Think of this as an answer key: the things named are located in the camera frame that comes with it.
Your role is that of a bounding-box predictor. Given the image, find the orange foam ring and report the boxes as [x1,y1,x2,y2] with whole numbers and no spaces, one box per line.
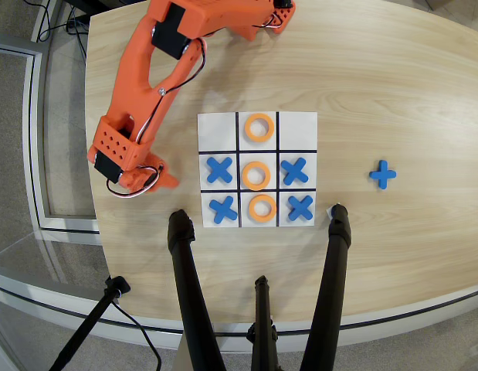
[247,194,278,223]
[244,112,276,142]
[241,161,272,192]

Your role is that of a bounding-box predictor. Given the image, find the black furniture foot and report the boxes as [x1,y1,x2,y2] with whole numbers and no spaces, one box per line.
[63,0,149,12]

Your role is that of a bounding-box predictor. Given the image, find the white and black robot wires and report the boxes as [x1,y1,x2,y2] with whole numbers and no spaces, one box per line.
[106,36,208,201]

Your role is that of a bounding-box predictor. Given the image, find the short black tripod leg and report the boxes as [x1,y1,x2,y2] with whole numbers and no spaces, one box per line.
[246,274,280,371]

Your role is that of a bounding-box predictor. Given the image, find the black cable of stand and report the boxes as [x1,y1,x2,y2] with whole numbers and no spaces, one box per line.
[110,297,162,371]

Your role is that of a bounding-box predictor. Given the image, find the thick black tripod leg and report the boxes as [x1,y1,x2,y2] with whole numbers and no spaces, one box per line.
[299,203,353,371]
[167,209,227,371]

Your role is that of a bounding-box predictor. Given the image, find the black floor cables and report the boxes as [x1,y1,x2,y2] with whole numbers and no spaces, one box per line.
[36,0,89,59]

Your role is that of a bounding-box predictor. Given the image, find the blue foam cross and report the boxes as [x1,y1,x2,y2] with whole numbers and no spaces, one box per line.
[208,195,239,225]
[205,156,234,185]
[368,159,398,191]
[280,158,310,186]
[286,194,315,223]

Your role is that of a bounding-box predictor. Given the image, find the thin black stand pole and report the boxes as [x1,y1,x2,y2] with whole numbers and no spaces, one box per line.
[48,275,131,371]

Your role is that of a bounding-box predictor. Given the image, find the grey metal floor frame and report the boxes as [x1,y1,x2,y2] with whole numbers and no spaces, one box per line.
[0,32,103,237]

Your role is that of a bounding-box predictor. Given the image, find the white tic-tac-toe board sheet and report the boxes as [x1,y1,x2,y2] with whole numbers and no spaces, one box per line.
[197,111,319,229]

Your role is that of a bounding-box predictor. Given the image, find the orange robot base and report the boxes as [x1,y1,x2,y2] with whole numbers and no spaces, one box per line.
[267,0,297,36]

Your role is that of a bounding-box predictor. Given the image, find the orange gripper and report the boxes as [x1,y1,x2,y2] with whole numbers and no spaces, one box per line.
[118,152,181,194]

